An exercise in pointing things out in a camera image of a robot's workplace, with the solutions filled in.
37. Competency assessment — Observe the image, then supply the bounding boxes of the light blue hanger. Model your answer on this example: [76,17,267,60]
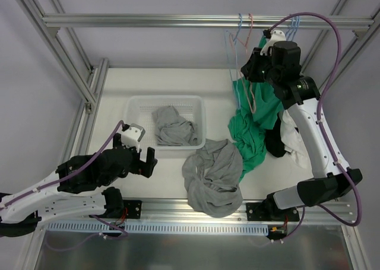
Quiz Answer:
[223,14,243,110]

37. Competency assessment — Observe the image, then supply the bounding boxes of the grey tank top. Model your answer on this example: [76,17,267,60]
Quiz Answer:
[152,106,198,147]
[182,139,243,218]

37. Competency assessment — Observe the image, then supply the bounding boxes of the pink hanger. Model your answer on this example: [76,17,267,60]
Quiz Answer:
[230,13,258,114]

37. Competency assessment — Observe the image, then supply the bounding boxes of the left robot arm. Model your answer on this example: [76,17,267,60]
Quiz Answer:
[1,146,158,237]

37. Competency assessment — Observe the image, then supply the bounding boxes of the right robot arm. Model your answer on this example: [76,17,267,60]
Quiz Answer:
[241,40,363,221]

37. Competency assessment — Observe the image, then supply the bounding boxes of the green tank top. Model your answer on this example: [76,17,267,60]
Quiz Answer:
[227,37,287,183]

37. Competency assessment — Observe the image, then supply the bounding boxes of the black tank top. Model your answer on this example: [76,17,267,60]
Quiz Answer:
[265,115,287,158]

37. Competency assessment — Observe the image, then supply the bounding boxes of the white tank top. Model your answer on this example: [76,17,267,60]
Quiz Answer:
[280,110,309,169]

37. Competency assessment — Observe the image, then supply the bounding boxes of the white plastic basket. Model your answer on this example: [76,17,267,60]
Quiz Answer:
[123,95,206,151]

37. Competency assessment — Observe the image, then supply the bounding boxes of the blue hangers on right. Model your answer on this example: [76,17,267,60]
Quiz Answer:
[285,15,300,41]

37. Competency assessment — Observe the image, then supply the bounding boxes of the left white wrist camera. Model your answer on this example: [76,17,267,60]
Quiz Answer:
[121,123,145,151]

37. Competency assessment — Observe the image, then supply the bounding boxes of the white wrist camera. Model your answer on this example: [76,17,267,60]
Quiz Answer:
[260,30,286,56]
[121,123,145,151]

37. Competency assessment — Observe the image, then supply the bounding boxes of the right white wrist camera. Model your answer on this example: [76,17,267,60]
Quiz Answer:
[260,30,286,56]

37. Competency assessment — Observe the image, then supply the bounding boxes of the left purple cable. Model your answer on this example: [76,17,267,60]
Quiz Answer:
[0,120,130,240]

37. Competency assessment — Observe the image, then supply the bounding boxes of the purple cable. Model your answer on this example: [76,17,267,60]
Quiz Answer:
[262,12,363,227]
[0,120,130,240]

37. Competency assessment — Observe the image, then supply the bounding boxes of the aluminium hanging rail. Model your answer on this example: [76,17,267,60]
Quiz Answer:
[42,13,375,30]

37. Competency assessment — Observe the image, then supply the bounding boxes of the front aluminium rail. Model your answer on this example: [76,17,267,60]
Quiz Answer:
[35,196,354,223]

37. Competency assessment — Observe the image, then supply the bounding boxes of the left aluminium frame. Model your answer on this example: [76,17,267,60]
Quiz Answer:
[5,0,110,176]

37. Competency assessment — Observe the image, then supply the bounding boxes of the aluminium frame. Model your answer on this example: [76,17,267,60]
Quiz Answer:
[296,0,380,170]
[5,0,110,176]

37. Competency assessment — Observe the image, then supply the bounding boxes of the white slotted cable duct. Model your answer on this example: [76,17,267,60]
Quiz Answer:
[47,220,269,236]

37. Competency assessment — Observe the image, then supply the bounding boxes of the right aluminium frame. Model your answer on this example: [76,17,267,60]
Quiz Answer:
[296,0,380,170]

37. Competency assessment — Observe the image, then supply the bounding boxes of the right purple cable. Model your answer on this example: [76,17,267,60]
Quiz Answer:
[262,12,363,227]

